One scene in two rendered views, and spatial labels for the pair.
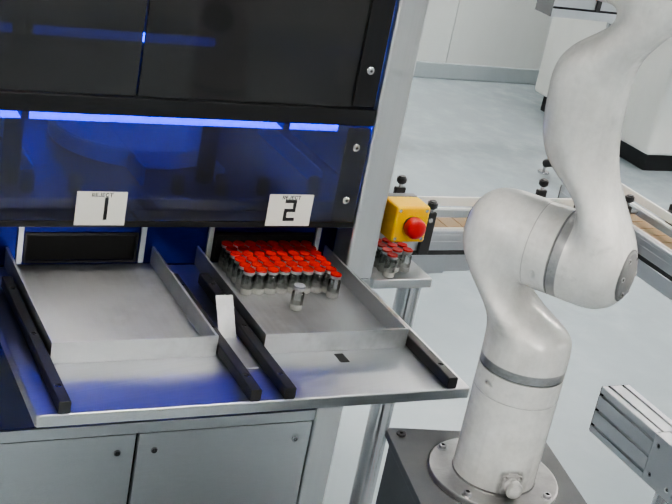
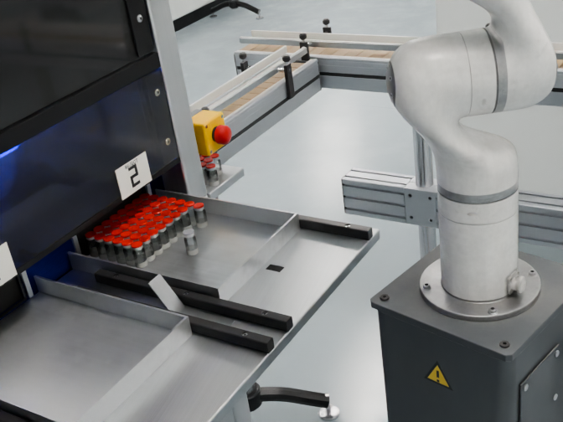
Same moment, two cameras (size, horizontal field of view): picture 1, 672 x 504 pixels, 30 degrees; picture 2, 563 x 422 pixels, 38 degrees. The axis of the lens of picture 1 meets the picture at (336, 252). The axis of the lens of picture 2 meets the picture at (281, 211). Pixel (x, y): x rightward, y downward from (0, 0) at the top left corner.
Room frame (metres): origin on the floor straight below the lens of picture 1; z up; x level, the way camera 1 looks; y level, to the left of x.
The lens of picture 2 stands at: (0.73, 0.46, 1.63)
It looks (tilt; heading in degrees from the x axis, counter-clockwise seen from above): 28 degrees down; 334
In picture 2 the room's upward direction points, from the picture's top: 9 degrees counter-clockwise
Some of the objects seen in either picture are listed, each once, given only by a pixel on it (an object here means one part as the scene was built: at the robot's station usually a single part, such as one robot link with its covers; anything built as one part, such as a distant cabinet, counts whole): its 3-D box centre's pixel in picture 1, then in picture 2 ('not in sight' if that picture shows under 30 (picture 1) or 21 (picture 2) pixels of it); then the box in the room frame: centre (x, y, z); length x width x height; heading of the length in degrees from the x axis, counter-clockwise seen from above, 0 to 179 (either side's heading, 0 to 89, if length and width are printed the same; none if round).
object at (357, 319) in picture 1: (297, 295); (184, 240); (1.99, 0.05, 0.90); 0.34 x 0.26 x 0.04; 29
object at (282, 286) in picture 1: (288, 280); (166, 233); (2.03, 0.07, 0.91); 0.18 x 0.02 x 0.05; 119
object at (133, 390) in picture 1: (217, 331); (160, 311); (1.85, 0.17, 0.87); 0.70 x 0.48 x 0.02; 119
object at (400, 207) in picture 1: (402, 217); (203, 132); (2.22, -0.11, 1.00); 0.08 x 0.07 x 0.07; 29
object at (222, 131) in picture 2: (413, 227); (220, 134); (2.18, -0.13, 1.00); 0.04 x 0.04 x 0.04; 29
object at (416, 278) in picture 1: (386, 268); (202, 179); (2.26, -0.10, 0.87); 0.14 x 0.13 x 0.02; 29
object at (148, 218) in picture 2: (279, 269); (147, 229); (2.07, 0.09, 0.91); 0.18 x 0.02 x 0.05; 119
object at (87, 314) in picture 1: (106, 299); (53, 349); (1.83, 0.35, 0.90); 0.34 x 0.26 x 0.04; 29
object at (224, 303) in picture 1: (236, 330); (191, 301); (1.78, 0.13, 0.91); 0.14 x 0.03 x 0.06; 30
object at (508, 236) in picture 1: (521, 280); (453, 115); (1.59, -0.26, 1.16); 0.19 x 0.12 x 0.24; 63
